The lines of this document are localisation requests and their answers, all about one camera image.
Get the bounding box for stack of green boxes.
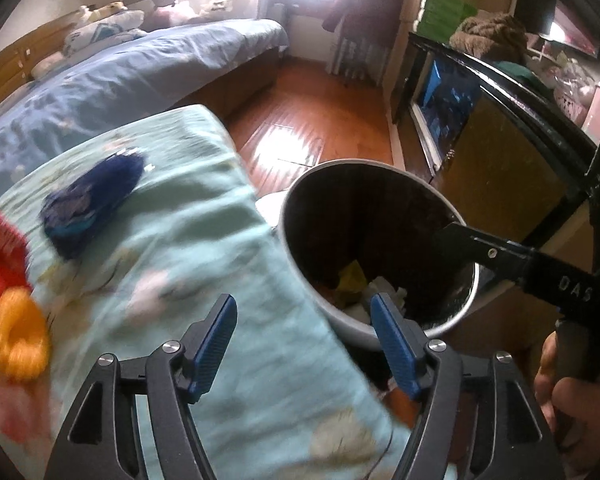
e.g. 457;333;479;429
415;0;477;36

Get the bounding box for yellow wrapper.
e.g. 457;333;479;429
339;261;367;292

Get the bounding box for white radiator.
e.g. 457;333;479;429
330;35;386;81

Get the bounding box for person's right hand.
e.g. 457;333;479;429
534;332;600;456

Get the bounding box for blue plastic wrapper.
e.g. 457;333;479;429
39;152;146;261

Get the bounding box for grey round trash can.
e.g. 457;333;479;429
279;159;481;351

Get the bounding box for small pale pillow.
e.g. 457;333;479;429
30;52;63;81

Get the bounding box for white crumpled tissue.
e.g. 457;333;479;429
362;276;407;318

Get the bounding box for wooden headboard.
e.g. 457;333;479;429
0;10;86;91

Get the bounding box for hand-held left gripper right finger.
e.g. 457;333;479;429
370;292;566;480

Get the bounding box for pink plush behind rail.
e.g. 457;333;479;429
155;0;196;26

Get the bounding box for red snack bag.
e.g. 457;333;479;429
0;195;35;316

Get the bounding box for blue printed pillow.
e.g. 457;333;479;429
62;10;146;56

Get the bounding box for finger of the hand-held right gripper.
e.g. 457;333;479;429
432;221;537;287

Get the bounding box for white basket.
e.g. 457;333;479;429
545;55;597;122

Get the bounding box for yellow plush toy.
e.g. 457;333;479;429
77;2;128;23

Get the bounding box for brown folded blanket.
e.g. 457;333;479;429
452;12;530;63

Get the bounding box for grey bed rail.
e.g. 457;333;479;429
117;0;266;28

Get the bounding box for green floral blanket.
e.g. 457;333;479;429
0;105;456;480

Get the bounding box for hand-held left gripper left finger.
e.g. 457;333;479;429
45;294;238;480

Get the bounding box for black flat screen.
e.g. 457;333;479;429
520;0;600;60

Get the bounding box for wooden bed base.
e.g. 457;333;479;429
190;42;288;121

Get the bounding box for bed with blue duvet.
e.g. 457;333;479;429
0;18;288;181

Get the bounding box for dark hanging coat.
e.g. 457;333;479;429
322;0;403;43

